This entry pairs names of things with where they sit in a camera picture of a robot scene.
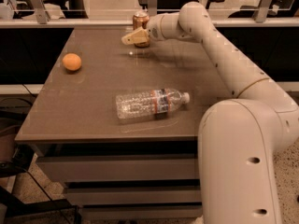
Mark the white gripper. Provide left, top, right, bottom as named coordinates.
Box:
left=121, top=15, right=164, bottom=45

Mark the orange soda can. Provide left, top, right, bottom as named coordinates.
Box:
left=133, top=10, right=150, bottom=48

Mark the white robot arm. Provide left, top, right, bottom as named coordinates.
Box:
left=122, top=2, right=299, bottom=224

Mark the clear plastic water bottle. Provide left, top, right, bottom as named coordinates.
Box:
left=116, top=88, right=190, bottom=119

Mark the orange fruit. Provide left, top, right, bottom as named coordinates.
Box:
left=62, top=53, right=81, bottom=71

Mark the grey drawer cabinet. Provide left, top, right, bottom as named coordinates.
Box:
left=16, top=27, right=229, bottom=220

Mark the metal railing post left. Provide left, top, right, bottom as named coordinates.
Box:
left=31, top=0, right=50, bottom=24

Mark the metal railing post right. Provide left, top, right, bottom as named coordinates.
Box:
left=252, top=0, right=272, bottom=23

